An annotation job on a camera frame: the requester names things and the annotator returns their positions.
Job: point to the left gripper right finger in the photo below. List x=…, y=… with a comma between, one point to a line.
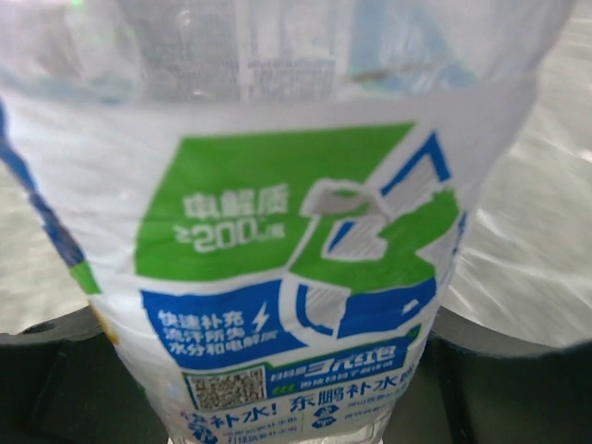
x=476, y=385

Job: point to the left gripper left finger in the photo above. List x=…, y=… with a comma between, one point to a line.
x=62, y=382

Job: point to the crushed clear plastic bottle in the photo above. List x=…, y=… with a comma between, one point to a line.
x=264, y=200

